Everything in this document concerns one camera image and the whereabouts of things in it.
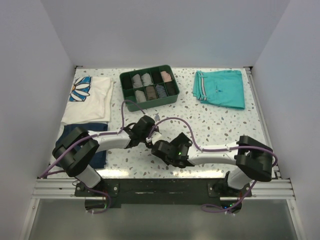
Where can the brown rolled sock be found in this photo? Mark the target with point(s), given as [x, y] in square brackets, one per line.
[151, 93]

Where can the teal folded shorts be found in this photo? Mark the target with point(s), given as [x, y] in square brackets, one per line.
[223, 88]

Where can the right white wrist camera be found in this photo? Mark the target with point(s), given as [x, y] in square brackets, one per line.
[156, 136]

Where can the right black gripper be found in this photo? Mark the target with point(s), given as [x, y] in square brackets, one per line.
[166, 162]

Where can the pink rolled underwear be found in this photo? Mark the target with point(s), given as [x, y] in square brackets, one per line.
[166, 77]

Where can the white daisy print shirt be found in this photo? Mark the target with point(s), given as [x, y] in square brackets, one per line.
[89, 100]

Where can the green divided organizer tray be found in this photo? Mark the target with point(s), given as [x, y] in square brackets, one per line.
[128, 90]

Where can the striped rolled sock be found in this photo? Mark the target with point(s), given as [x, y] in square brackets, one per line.
[161, 91]

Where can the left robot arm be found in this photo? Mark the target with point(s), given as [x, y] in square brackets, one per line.
[75, 151]

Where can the beige grey rolled sock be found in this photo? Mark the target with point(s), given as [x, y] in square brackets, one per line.
[140, 96]

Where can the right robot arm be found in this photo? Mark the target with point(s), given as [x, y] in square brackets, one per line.
[253, 160]

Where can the light grey rolled sock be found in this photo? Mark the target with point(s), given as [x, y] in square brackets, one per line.
[146, 79]

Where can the black rolled sock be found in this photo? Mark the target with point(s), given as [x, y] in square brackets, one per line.
[171, 89]

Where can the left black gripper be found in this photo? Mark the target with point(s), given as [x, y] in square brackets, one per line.
[152, 128]

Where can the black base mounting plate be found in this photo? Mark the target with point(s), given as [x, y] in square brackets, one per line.
[171, 191]

